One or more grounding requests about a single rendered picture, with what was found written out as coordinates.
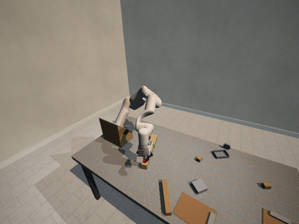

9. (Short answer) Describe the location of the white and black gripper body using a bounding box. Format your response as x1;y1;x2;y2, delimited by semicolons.
138;144;151;156

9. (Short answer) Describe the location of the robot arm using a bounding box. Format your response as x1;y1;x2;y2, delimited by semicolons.
113;86;162;163

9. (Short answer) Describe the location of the brown wooden bar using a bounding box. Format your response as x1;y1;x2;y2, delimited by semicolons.
162;179;172;216

